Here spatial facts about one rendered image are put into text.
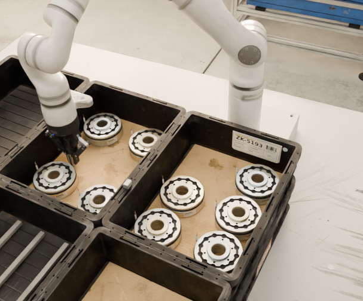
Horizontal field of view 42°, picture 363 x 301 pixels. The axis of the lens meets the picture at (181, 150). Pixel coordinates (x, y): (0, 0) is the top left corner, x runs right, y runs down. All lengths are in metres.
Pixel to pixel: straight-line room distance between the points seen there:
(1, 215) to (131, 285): 0.37
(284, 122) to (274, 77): 1.50
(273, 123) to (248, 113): 0.15
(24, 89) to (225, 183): 0.71
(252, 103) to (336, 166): 0.32
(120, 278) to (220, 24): 0.61
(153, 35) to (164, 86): 1.67
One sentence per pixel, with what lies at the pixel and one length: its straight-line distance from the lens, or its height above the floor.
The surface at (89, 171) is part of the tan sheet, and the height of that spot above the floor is 0.83.
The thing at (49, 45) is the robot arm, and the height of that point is 1.20.
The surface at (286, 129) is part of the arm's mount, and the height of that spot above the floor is 0.77.
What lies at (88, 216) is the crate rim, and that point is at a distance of 1.00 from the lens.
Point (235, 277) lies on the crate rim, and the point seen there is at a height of 0.93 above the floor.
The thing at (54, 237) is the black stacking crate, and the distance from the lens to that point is 1.11.
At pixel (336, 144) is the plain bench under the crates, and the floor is 0.70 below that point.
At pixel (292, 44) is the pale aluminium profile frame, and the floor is 0.13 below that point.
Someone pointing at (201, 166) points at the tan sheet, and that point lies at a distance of 1.20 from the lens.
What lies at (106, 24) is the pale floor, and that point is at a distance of 3.50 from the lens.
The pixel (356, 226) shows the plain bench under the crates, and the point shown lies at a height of 0.70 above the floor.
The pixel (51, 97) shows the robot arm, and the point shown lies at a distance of 1.06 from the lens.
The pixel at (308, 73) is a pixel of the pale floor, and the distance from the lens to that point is 2.97.
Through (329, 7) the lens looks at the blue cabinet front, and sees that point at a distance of 2.85.
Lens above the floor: 1.70
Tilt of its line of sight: 45 degrees down
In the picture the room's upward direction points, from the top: 3 degrees counter-clockwise
